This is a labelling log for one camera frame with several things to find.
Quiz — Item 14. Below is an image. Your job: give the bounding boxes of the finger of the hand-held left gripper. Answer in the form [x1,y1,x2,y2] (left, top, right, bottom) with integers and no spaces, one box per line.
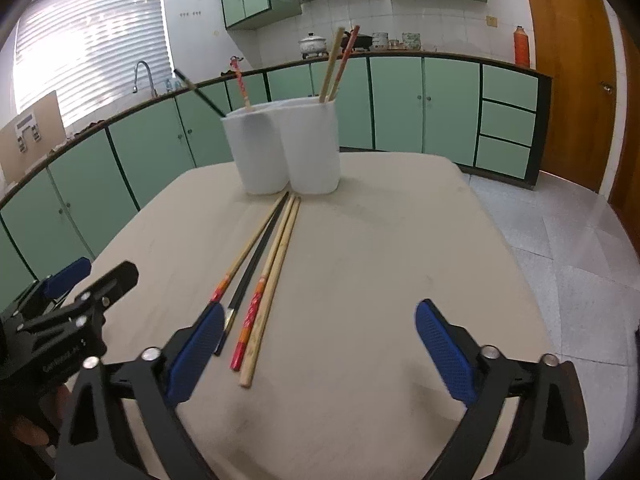
[17,261,140,334]
[0,257,93,314]

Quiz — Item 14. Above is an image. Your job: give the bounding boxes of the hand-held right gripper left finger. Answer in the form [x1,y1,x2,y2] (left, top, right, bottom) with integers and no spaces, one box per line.
[52,301,226,480]

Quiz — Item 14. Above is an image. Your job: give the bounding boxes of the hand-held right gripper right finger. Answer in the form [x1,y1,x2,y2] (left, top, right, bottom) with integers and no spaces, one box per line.
[415,299,587,480]

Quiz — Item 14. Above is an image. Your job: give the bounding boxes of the red-ended wooden chopstick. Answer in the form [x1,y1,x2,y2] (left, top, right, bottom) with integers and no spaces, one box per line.
[327,25,361,103]
[230,195,299,372]

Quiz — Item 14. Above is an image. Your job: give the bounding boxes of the plain wooden chopstick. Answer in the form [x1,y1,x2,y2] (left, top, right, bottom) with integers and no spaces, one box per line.
[238,197,302,388]
[319,27,346,103]

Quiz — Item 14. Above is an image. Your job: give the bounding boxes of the black chopstick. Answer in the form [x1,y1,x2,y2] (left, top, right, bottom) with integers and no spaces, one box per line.
[214,193,296,357]
[173,68,228,118]

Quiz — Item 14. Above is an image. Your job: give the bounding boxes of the red patterned wooden chopstick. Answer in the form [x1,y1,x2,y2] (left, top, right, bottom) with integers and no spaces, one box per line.
[230,55,252,111]
[209,190,291,305]

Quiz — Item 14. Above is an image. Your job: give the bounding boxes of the white double utensil holder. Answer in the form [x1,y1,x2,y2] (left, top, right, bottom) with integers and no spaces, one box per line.
[221,96,342,196]

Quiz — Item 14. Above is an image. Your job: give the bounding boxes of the person's left hand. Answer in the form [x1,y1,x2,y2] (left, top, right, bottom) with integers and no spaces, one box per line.
[10,385,75,447]

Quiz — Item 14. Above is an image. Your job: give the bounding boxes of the cardboard box with label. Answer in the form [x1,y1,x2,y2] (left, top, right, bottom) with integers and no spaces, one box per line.
[0,91,66,183]

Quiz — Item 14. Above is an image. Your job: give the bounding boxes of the metal kitchen faucet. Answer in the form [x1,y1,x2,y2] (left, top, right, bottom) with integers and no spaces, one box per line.
[132,60,158,98]

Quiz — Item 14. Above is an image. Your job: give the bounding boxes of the white window blinds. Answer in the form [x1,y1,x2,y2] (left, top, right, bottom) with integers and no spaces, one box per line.
[12,0,168,128]

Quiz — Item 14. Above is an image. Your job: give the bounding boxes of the green base cabinets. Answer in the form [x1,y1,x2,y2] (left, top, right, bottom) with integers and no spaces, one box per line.
[0,55,553,311]

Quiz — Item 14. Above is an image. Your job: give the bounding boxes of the white cooking pot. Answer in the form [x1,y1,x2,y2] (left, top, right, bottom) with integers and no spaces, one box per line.
[299,32,328,56]

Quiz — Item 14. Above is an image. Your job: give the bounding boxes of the orange thermos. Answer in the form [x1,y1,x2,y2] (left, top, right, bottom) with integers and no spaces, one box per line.
[513,25,531,67]

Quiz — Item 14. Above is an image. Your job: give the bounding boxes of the black wok with lid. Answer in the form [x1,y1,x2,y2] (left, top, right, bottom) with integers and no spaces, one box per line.
[341,32,373,52]

